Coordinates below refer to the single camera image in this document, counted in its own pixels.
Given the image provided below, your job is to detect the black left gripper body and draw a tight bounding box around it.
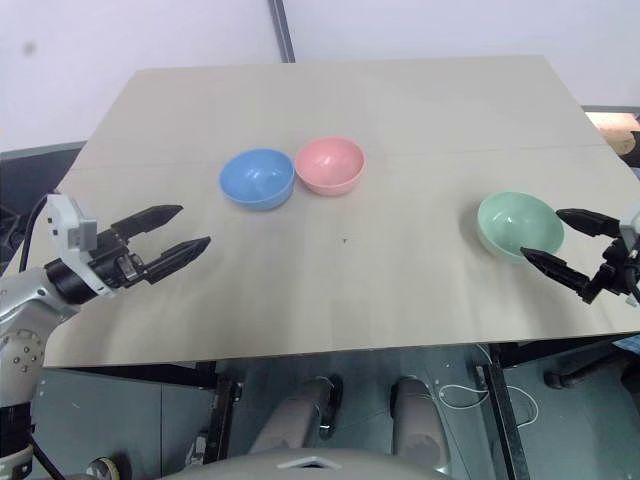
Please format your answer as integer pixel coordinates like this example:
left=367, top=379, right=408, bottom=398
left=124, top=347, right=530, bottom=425
left=87, top=224, right=152, bottom=292

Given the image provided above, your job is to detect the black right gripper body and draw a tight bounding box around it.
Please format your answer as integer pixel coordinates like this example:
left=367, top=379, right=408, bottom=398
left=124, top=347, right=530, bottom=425
left=588, top=237, right=640, bottom=301

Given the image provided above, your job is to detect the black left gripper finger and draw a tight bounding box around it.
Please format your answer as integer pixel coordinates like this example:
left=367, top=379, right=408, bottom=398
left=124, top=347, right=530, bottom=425
left=147, top=235, right=213, bottom=287
left=110, top=203, right=185, bottom=247

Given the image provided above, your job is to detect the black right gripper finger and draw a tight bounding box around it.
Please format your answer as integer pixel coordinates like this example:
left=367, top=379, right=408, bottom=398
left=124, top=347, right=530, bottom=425
left=519, top=247, right=600, bottom=305
left=555, top=207, right=622, bottom=238

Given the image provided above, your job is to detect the green plastic bowl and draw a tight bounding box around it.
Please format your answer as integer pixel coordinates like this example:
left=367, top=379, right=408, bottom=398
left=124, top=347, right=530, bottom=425
left=476, top=190, right=566, bottom=265

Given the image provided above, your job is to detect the black chair base with caster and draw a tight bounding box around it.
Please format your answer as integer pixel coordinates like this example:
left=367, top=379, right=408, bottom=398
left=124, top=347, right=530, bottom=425
left=543, top=344, right=640, bottom=391

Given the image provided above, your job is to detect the blue plastic bowl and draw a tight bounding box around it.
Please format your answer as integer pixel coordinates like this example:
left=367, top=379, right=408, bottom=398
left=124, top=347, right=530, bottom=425
left=218, top=147, right=296, bottom=212

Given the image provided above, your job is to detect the black table leg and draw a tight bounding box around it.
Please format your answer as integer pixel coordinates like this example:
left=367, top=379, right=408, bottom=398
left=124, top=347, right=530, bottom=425
left=472, top=344, right=532, bottom=480
left=209, top=362, right=247, bottom=454

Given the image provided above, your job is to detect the pink plastic bowl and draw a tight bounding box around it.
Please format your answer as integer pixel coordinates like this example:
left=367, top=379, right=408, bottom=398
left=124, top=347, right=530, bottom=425
left=293, top=136, right=367, bottom=197

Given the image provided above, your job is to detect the grey robot left leg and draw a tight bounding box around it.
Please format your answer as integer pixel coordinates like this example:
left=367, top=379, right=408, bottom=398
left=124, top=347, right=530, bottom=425
left=248, top=374, right=346, bottom=457

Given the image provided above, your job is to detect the grey robot leg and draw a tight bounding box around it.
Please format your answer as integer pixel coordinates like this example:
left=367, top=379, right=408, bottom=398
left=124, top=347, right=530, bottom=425
left=392, top=377, right=450, bottom=464
left=248, top=374, right=346, bottom=457

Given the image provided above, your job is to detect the grey robot right leg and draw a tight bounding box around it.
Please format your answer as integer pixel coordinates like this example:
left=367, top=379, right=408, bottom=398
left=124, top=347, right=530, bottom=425
left=392, top=377, right=450, bottom=464

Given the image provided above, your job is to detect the round grey caster wheel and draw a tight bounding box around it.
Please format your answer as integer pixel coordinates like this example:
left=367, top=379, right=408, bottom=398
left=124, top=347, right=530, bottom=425
left=85, top=455, right=120, bottom=480

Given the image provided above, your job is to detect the grey robot torso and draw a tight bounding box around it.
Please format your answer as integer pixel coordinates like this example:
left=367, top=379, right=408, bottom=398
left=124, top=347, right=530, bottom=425
left=164, top=446, right=469, bottom=480

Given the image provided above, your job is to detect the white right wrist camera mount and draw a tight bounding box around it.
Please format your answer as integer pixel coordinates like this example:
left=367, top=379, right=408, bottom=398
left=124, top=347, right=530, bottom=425
left=618, top=208, right=640, bottom=262

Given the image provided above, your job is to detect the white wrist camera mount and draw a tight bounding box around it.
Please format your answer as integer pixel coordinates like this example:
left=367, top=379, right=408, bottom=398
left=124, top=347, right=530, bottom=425
left=618, top=208, right=640, bottom=262
left=44, top=193, right=119, bottom=300

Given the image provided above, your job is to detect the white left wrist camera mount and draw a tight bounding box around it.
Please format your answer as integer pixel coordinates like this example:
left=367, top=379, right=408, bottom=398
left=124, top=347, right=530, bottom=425
left=44, top=193, right=119, bottom=300

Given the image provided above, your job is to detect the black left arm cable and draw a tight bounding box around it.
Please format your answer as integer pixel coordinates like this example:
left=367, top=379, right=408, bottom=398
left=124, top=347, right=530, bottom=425
left=18, top=194, right=51, bottom=274

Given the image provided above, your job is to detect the white floor cable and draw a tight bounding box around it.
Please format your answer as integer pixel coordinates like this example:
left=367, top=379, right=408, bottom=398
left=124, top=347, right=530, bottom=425
left=438, top=382, right=540, bottom=429

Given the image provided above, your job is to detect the grey metal post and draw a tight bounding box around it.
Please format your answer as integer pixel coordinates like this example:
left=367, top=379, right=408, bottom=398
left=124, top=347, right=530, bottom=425
left=272, top=0, right=297, bottom=63

